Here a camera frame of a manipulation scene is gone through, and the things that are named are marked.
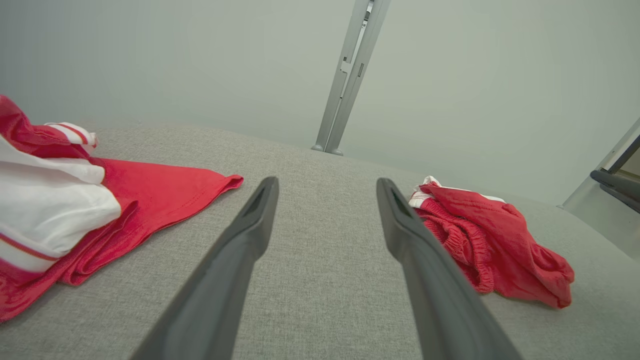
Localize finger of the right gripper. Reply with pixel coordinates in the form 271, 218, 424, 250
590, 169, 640, 202
599, 184, 640, 214

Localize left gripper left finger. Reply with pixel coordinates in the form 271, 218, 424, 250
130, 176, 280, 360

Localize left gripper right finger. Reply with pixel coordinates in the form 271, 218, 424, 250
376, 177, 524, 360

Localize red shorts with white stripes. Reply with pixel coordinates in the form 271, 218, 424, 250
408, 175, 576, 309

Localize red and white shirt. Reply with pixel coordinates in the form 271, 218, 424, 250
0, 94, 245, 323

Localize grey metal partition frame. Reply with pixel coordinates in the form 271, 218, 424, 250
557, 117, 640, 261

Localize grey metal partition post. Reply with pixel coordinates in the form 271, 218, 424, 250
311, 0, 376, 152
324, 0, 393, 157

